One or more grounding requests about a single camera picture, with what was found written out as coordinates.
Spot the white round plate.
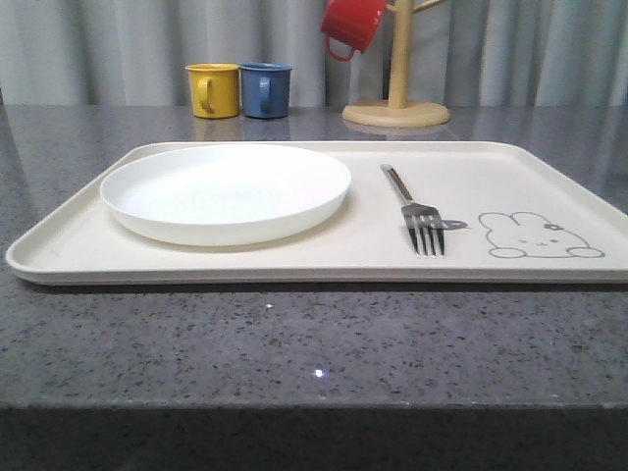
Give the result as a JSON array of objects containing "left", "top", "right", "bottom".
[{"left": 100, "top": 143, "right": 352, "bottom": 246}]

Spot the silver metal fork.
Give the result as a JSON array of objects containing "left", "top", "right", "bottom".
[{"left": 381, "top": 164, "right": 445, "bottom": 257}]

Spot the cream rabbit serving tray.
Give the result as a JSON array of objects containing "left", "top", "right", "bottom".
[{"left": 6, "top": 141, "right": 627, "bottom": 285}]

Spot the wooden mug tree stand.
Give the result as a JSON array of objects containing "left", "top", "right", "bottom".
[{"left": 342, "top": 1, "right": 450, "bottom": 128}]

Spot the blue enamel mug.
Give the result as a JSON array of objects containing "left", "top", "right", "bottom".
[{"left": 239, "top": 62, "right": 292, "bottom": 119}]

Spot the yellow enamel mug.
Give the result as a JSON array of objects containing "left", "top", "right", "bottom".
[{"left": 185, "top": 63, "right": 240, "bottom": 119}]

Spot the red enamel mug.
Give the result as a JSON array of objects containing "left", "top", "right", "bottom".
[{"left": 320, "top": 0, "right": 387, "bottom": 62}]

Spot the grey pleated curtain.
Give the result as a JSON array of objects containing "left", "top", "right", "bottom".
[{"left": 1, "top": 1, "right": 627, "bottom": 107}]

